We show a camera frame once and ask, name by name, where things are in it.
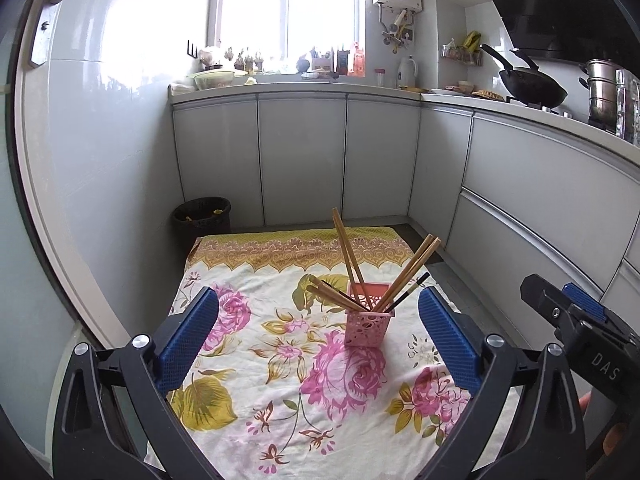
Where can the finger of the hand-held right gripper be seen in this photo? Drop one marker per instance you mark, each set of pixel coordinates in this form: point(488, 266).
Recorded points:
point(542, 297)
point(582, 302)

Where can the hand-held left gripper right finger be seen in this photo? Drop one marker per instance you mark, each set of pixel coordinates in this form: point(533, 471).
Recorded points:
point(450, 340)

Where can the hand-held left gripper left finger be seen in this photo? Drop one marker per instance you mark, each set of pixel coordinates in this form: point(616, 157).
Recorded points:
point(190, 340)

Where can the pile of wooden chopsticks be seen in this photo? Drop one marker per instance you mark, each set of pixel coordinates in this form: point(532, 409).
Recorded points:
point(407, 270)

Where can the pink perforated utensil holder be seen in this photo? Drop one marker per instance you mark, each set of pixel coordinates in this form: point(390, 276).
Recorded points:
point(365, 330)

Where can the light bamboo chopstick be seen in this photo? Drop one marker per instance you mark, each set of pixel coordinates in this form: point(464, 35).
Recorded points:
point(345, 245)
point(352, 255)

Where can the person's right hand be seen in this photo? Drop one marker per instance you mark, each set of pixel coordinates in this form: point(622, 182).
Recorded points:
point(585, 405)

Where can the floral printed cloth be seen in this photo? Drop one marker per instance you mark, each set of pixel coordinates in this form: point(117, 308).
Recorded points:
point(260, 320)

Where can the black wastebasket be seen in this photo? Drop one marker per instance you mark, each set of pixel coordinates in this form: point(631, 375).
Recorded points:
point(200, 225)

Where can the clear glass pitcher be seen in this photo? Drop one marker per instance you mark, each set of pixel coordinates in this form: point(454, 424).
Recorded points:
point(629, 110)

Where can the frosted glass sliding door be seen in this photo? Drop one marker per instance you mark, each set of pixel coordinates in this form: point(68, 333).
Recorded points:
point(30, 210)

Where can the steel stockpot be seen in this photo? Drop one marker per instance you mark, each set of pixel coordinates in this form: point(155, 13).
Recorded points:
point(600, 95)

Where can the black wok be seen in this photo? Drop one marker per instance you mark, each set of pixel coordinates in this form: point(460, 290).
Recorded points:
point(537, 87)

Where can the white plastic jug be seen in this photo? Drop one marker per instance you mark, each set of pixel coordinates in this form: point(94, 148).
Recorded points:
point(407, 75)

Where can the green bowl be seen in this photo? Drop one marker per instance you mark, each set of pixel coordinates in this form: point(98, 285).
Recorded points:
point(214, 80)

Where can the small red-lidded jar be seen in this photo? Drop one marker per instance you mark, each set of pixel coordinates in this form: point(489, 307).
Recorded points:
point(380, 79)

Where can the black range hood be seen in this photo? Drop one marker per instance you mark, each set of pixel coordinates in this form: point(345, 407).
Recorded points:
point(560, 5)

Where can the red box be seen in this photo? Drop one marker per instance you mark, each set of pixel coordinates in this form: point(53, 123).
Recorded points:
point(358, 60)

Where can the water heater pipes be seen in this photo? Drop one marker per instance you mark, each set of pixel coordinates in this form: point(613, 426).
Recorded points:
point(397, 25)

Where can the kitchen window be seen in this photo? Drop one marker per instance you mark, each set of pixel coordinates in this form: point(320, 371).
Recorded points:
point(285, 10)

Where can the wall spice rack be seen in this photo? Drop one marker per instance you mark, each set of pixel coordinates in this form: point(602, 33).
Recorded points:
point(462, 52)

